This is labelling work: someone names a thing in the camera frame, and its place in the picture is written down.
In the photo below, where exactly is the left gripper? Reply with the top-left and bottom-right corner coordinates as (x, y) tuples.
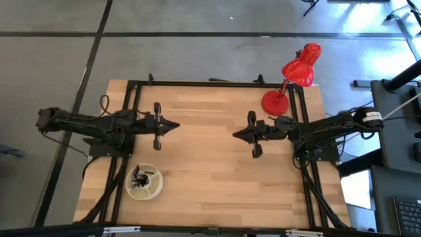
(137, 101), (181, 151)

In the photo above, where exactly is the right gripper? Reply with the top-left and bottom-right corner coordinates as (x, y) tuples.
(232, 110), (296, 159)

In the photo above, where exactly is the white round organizer container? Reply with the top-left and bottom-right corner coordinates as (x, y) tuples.
(124, 163), (164, 201)

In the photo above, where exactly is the red desk lamp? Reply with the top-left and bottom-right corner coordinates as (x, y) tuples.
(260, 42), (323, 117)

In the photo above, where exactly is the black chair base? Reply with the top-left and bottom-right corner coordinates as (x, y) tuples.
(301, 0), (320, 17)

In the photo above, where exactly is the grey desk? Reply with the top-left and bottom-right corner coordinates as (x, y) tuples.
(370, 78), (421, 175)
(370, 164), (421, 237)

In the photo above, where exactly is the black horizontal beam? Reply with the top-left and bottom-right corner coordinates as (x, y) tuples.
(0, 222), (421, 237)

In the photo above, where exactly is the black pole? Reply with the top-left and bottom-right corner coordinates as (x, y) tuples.
(384, 59), (421, 93)

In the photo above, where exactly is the black computer keyboard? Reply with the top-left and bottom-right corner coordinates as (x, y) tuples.
(393, 196), (421, 236)

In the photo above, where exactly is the black aluminium table frame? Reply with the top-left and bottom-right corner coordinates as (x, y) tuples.
(74, 79), (353, 231)

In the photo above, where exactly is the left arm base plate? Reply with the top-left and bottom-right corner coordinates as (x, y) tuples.
(87, 137), (135, 159)

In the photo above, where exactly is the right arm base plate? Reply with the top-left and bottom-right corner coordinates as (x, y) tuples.
(293, 141), (341, 163)

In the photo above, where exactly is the silver aluminium extrusion bracket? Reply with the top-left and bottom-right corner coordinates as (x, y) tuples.
(103, 225), (141, 235)
(284, 229), (325, 237)

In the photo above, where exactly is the white cable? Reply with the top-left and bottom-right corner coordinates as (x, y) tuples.
(337, 93), (421, 147)

